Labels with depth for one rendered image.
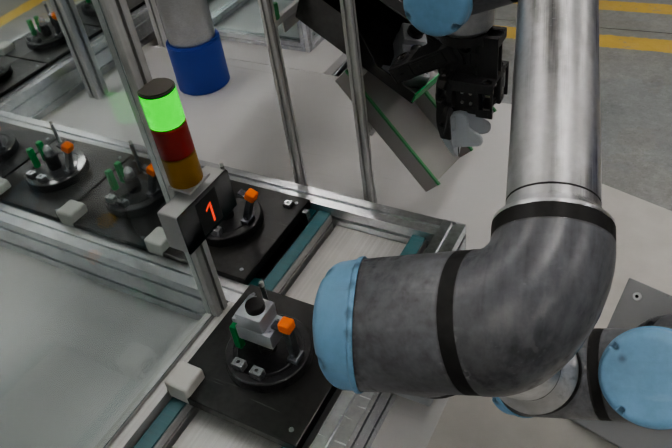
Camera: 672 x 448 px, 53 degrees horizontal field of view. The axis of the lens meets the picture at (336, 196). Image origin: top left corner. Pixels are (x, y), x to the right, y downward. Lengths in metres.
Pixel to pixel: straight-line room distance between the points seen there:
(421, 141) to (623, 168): 1.80
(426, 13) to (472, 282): 0.35
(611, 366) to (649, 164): 2.27
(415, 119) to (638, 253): 0.50
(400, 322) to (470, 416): 0.64
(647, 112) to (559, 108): 2.86
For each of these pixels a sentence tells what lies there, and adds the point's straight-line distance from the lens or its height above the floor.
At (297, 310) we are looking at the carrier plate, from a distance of 1.17.
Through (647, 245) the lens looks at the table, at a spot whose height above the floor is 0.86.
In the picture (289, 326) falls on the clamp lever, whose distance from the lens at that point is 1.01.
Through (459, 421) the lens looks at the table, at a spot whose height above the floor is 0.86.
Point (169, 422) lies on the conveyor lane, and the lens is 1.12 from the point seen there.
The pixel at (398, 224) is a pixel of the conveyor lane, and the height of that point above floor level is 0.96.
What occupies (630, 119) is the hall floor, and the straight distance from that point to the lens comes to 3.38.
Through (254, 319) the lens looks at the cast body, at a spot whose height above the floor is 1.08.
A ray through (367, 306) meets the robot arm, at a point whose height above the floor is 1.43.
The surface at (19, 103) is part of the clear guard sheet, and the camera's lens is 0.83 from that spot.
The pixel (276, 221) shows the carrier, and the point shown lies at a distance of 1.34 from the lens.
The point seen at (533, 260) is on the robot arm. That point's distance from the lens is 0.51.
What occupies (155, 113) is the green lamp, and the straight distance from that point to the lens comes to 0.92.
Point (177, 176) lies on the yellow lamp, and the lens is 0.98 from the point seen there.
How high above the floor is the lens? 1.84
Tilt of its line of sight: 39 degrees down
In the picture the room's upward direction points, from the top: 9 degrees counter-clockwise
